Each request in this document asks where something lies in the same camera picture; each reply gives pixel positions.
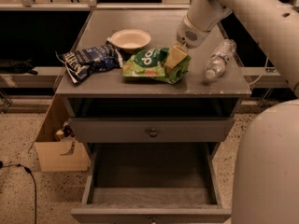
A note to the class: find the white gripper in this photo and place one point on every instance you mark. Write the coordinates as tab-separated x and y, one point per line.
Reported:
188	34

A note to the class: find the green rice chip bag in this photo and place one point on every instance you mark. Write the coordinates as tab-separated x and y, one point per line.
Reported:
151	64

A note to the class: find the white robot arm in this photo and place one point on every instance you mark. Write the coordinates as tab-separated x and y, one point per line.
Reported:
266	178

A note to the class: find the grey drawer cabinet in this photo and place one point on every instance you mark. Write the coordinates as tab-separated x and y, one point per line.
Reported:
109	95

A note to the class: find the blue chip bag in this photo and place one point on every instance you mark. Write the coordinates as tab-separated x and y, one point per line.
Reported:
80	64

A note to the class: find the grey top drawer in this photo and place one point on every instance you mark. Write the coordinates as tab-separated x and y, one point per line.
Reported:
88	130

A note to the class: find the open grey middle drawer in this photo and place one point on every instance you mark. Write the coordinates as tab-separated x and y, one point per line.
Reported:
151	184

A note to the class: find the clear plastic water bottle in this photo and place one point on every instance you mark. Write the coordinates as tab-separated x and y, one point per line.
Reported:
216	64

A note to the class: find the white paper bowl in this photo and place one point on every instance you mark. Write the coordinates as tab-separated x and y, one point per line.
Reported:
130	40

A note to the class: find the cardboard box with items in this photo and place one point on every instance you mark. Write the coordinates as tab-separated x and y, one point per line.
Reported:
56	151

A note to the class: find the black object on ledge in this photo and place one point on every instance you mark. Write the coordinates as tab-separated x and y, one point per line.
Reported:
17	67

